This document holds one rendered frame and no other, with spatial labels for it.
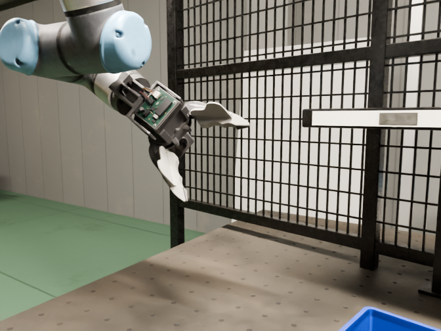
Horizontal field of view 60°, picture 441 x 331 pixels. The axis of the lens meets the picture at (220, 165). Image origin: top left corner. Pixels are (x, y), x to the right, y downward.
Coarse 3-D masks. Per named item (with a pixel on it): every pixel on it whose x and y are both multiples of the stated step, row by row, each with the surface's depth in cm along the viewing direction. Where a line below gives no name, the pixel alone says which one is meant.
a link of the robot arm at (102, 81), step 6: (132, 72) 62; (96, 78) 62; (102, 78) 61; (108, 78) 61; (114, 78) 60; (96, 84) 62; (102, 84) 61; (108, 84) 60; (126, 84) 61; (96, 90) 62; (102, 90) 61; (108, 90) 61; (102, 96) 62; (108, 96) 61; (108, 102) 62
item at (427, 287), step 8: (440, 168) 66; (440, 176) 66; (440, 184) 66; (440, 192) 66; (440, 200) 66; (440, 208) 66; (440, 216) 66; (440, 224) 66; (440, 232) 66; (440, 240) 66; (440, 248) 67; (440, 256) 67; (440, 264) 67; (432, 272) 68; (440, 272) 67; (432, 280) 68; (440, 280) 67; (424, 288) 70; (432, 288) 68; (440, 288) 67; (432, 296) 68; (440, 296) 67
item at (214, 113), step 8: (208, 104) 56; (216, 104) 56; (192, 112) 59; (200, 112) 59; (208, 112) 58; (216, 112) 58; (224, 112) 58; (200, 120) 60; (208, 120) 60; (216, 120) 59; (224, 120) 59; (232, 120) 59; (240, 120) 58; (240, 128) 59
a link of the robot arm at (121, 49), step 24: (72, 0) 46; (96, 0) 46; (120, 0) 50; (72, 24) 48; (96, 24) 48; (120, 24) 47; (144, 24) 52; (72, 48) 50; (96, 48) 48; (120, 48) 47; (144, 48) 51; (96, 72) 53; (120, 72) 53
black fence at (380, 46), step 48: (384, 0) 72; (384, 48) 73; (432, 48) 68; (288, 96) 90; (384, 96) 75; (432, 96) 70; (240, 144) 102; (384, 144) 76; (240, 192) 103; (288, 192) 93; (336, 240) 84; (384, 240) 79
